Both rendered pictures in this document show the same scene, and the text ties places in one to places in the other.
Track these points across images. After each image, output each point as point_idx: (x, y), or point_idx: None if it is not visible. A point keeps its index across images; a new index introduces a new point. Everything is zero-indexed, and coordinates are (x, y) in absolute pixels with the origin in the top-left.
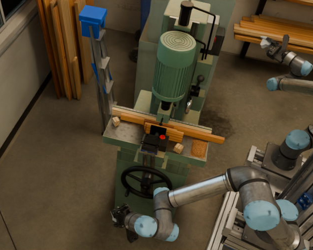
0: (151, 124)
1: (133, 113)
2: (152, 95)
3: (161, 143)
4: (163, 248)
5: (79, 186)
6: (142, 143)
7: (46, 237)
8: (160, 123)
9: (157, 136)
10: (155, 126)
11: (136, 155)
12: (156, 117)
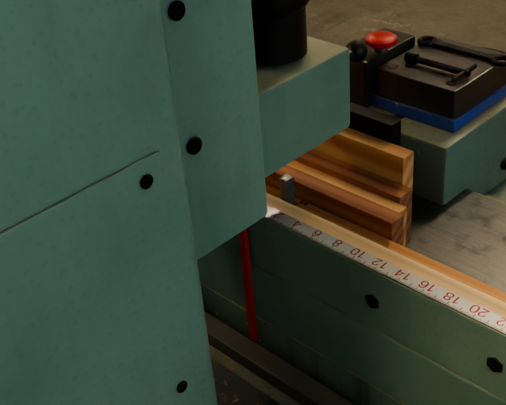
0: (379, 149)
1: (454, 281)
2: (208, 343)
3: (398, 37)
4: None
5: None
6: (501, 55)
7: None
8: (360, 39)
9: (397, 71)
10: (373, 112)
11: (503, 195)
12: (348, 90)
